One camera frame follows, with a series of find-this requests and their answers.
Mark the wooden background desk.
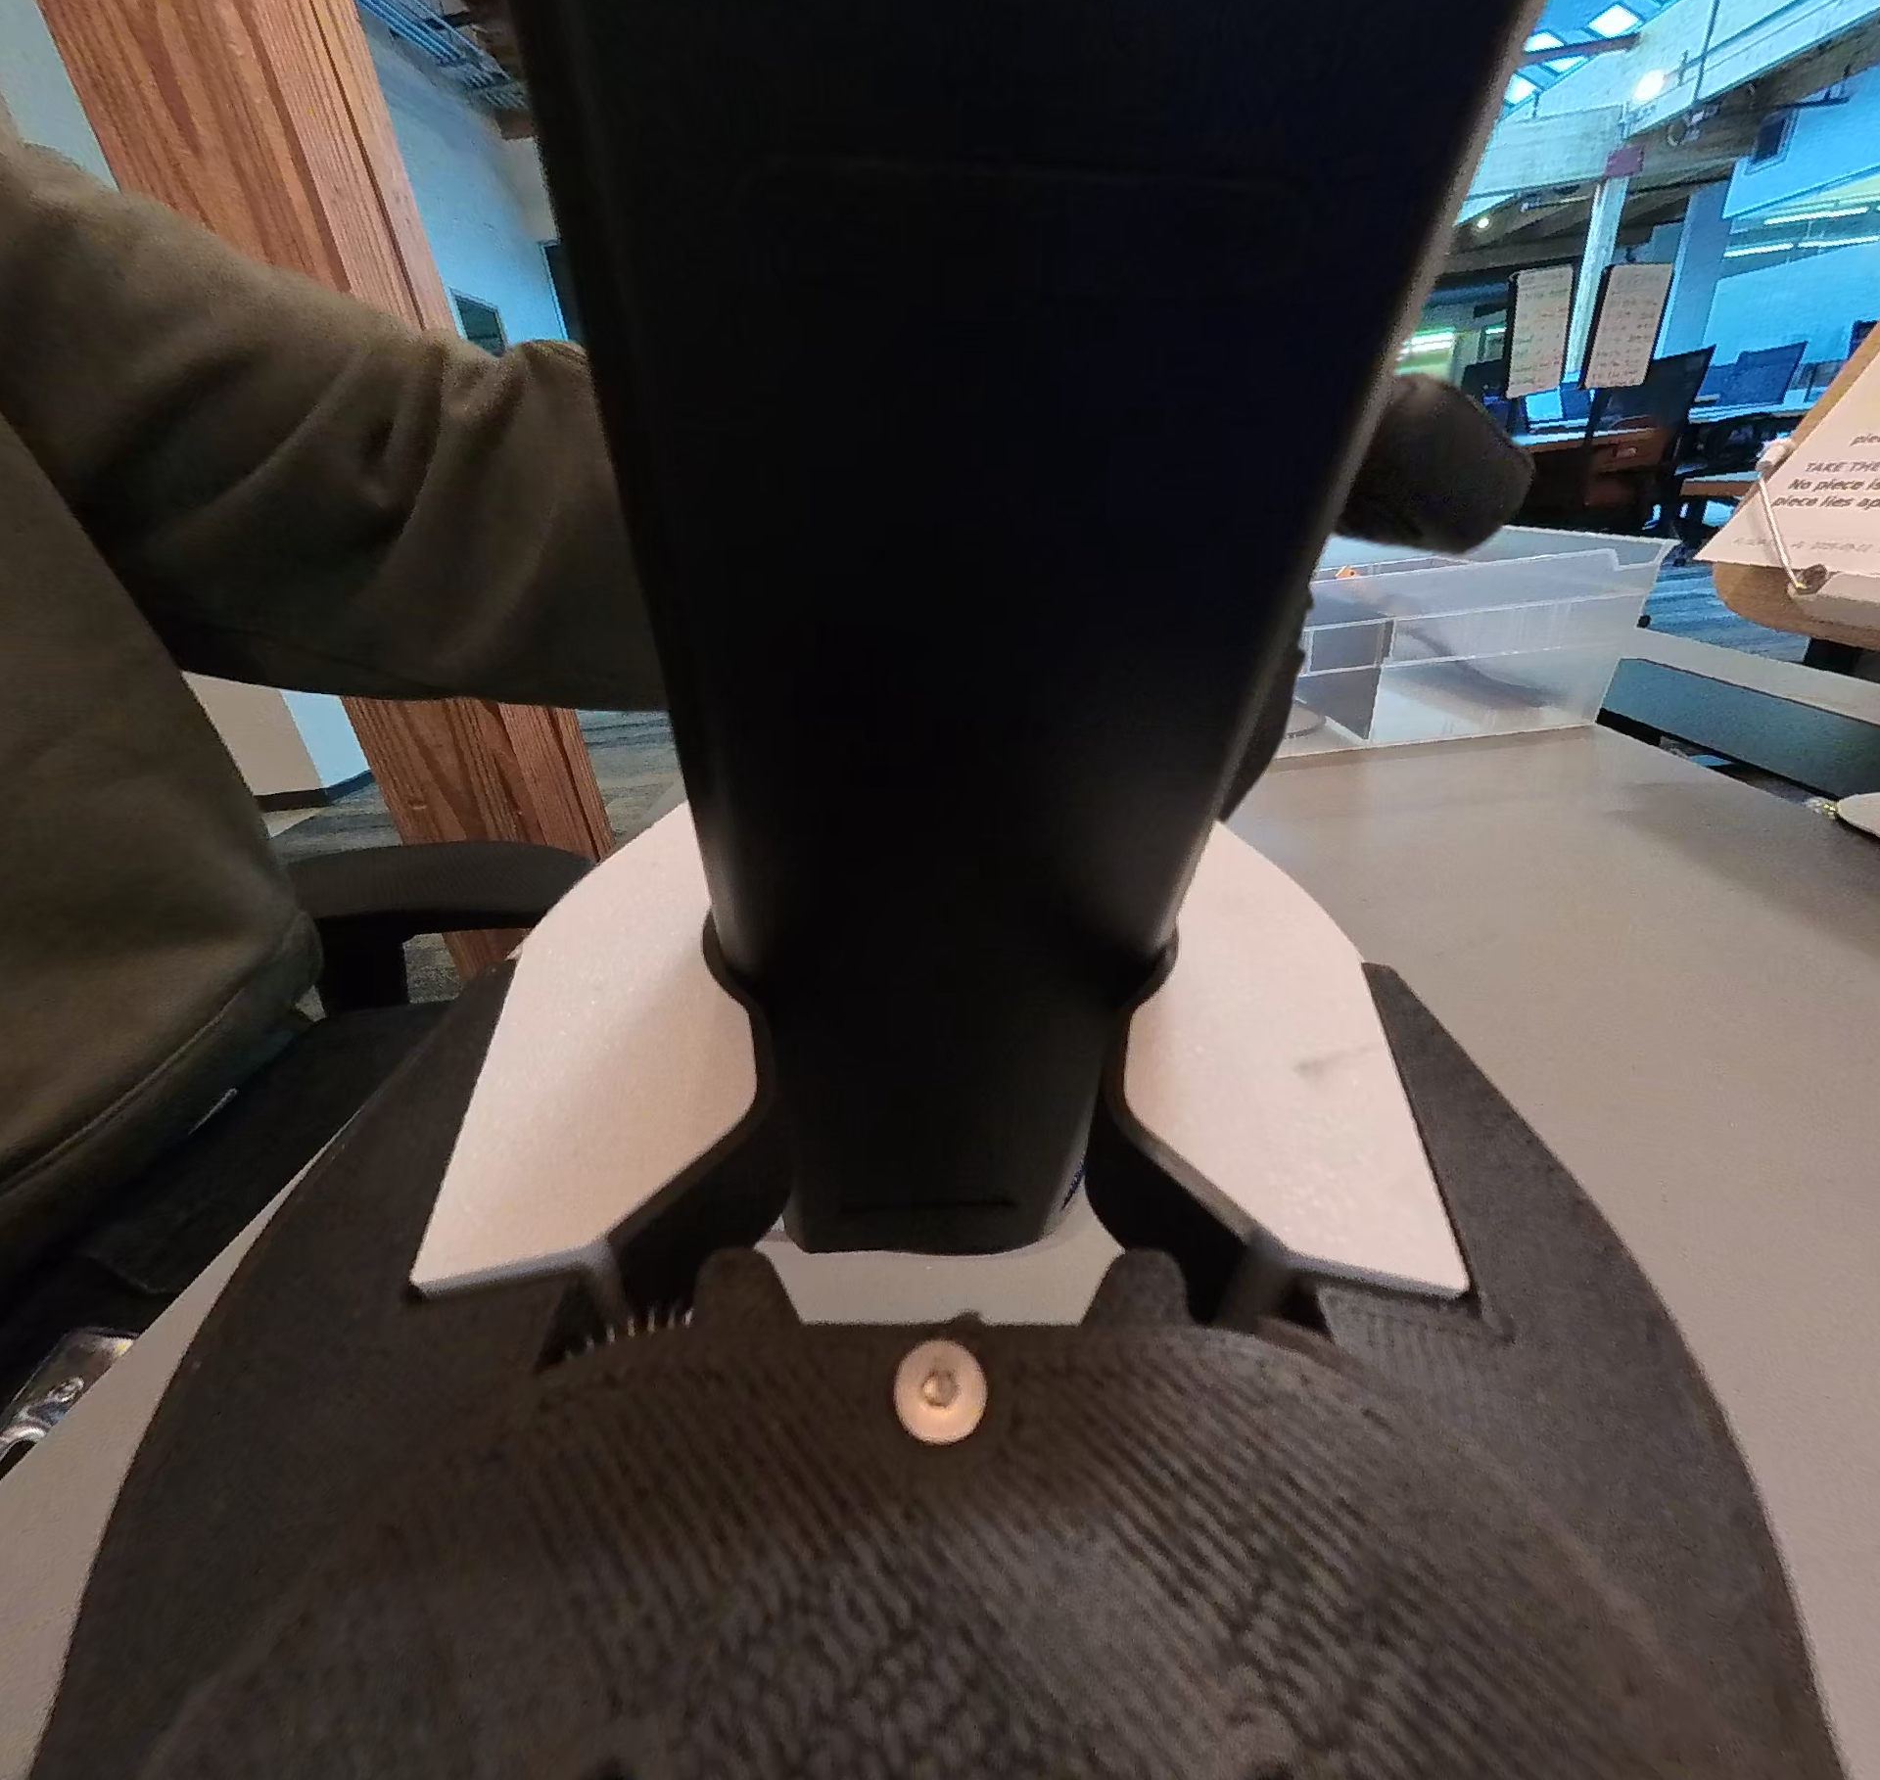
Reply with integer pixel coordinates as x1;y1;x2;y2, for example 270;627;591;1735
1512;406;1854;519

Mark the clear plastic organizer box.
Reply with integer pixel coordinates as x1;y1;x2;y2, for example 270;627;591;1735
1277;523;1679;756

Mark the black office chair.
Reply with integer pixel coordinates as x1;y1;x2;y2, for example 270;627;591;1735
0;840;597;1370

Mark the metal wire clip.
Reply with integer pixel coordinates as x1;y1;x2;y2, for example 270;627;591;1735
1751;432;1832;595

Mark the instruction sheet on wooden board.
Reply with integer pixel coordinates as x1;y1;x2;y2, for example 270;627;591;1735
1695;326;1880;667

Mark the shiny metal bracket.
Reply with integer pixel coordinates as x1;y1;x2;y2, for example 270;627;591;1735
0;1330;138;1462

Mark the narrow whiteboard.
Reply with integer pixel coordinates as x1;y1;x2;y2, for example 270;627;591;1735
1500;263;1577;403

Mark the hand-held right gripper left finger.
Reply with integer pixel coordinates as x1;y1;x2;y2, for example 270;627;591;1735
407;799;796;1315

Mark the grey desk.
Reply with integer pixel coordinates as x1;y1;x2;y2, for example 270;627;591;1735
0;627;1880;1780

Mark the wide whiteboard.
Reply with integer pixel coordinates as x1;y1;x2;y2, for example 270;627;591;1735
1581;260;1677;392

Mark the ceiling cable tray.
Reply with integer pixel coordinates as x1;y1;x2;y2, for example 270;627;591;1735
329;0;530;115

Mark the printed instruction sheet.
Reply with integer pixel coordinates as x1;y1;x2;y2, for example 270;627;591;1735
1699;364;1880;630

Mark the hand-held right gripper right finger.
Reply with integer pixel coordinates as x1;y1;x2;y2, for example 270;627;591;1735
1087;828;1473;1324

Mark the row of black office chairs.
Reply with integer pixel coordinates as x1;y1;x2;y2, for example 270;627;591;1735
1467;340;1880;533

